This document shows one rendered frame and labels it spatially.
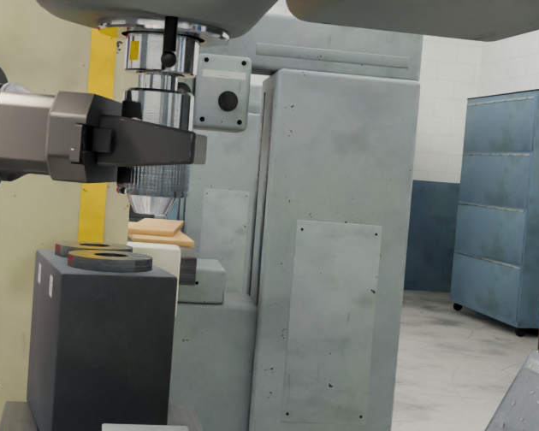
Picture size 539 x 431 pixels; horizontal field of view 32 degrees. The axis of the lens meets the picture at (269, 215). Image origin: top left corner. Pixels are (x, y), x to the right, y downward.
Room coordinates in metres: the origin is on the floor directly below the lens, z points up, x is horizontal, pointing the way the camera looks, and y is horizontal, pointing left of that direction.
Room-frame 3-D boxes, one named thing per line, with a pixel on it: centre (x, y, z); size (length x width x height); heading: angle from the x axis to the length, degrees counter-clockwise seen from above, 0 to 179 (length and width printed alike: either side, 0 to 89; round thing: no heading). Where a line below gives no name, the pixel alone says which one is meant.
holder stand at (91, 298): (1.04, 0.18, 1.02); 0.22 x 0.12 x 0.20; 21
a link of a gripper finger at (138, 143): (0.58, 0.08, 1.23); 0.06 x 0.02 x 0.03; 87
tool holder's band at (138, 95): (0.62, 0.08, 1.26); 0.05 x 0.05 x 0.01
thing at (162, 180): (0.62, 0.08, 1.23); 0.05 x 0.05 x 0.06
